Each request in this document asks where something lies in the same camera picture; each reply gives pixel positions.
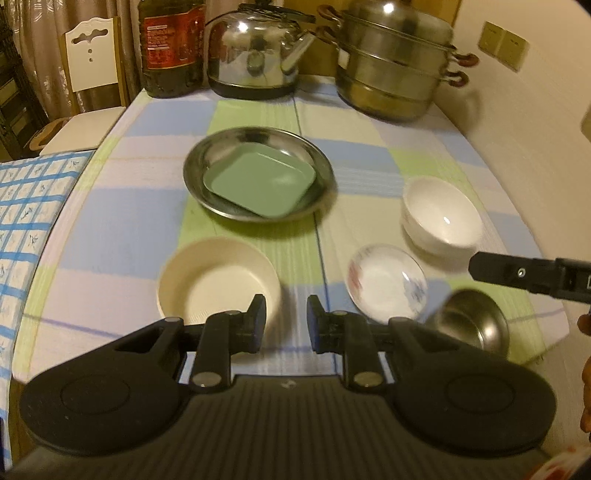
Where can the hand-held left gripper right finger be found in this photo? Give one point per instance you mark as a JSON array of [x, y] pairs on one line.
[[316, 323]]

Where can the white ceramic bowl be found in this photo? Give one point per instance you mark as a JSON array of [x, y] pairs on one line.
[[441, 217]]

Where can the person's right hand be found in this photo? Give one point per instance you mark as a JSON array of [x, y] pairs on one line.
[[586, 401]]

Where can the round stainless steel plate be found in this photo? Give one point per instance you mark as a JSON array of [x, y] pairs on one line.
[[231, 152]]

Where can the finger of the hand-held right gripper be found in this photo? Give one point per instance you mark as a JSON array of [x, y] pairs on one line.
[[508, 272]]

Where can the dark shelf rack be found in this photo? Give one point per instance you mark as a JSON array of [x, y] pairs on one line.
[[14, 92]]

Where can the stainless steel kettle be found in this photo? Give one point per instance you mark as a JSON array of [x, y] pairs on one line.
[[249, 50]]

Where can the red and white cloth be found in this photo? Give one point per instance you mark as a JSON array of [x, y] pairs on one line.
[[563, 464]]

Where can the green square plate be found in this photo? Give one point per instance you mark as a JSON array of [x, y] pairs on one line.
[[258, 180]]

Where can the white wooden chair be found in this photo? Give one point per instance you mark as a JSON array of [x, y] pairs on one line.
[[90, 69]]

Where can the stainless steel steamer pot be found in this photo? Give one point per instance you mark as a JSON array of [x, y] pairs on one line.
[[392, 64]]

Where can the cooking oil bottle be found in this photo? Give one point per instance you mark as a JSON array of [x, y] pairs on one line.
[[171, 46]]

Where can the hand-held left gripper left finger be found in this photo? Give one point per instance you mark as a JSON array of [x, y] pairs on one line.
[[256, 323]]

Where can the small floral white plate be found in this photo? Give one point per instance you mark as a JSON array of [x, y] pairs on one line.
[[383, 281]]

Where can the blue checked cloth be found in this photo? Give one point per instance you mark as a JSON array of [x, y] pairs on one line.
[[32, 221]]

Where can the stainless steel bowl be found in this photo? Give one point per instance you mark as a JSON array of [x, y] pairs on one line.
[[475, 327]]

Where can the cream plastic bowl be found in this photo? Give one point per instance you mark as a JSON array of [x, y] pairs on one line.
[[207, 286]]

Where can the pastel checked tablecloth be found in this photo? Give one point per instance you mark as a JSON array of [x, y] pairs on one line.
[[138, 221]]

